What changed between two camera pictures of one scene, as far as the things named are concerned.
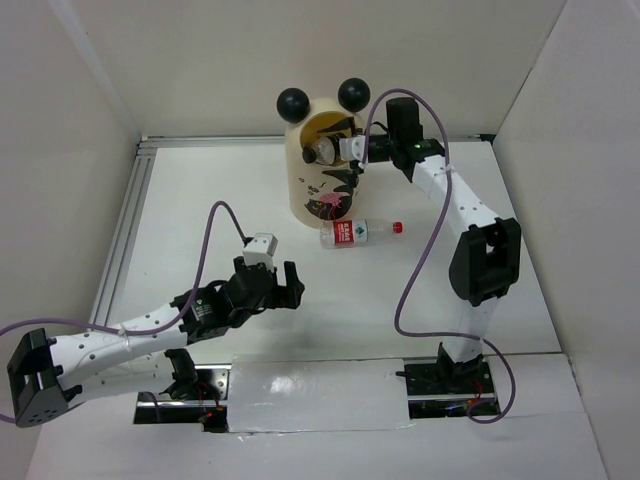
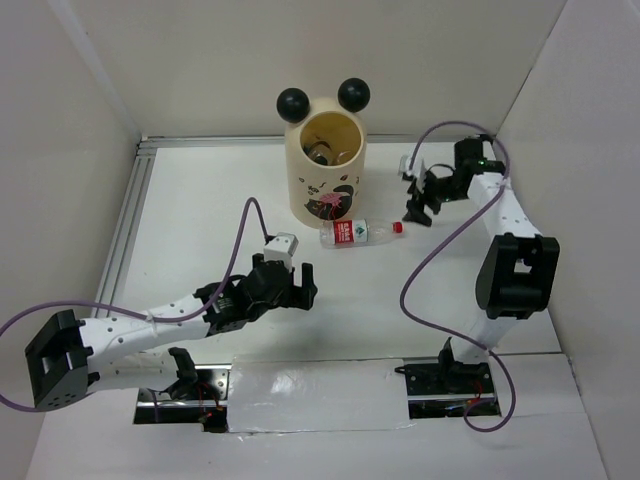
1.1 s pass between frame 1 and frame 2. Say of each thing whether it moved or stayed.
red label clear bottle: stayed
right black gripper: moved
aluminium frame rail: stayed
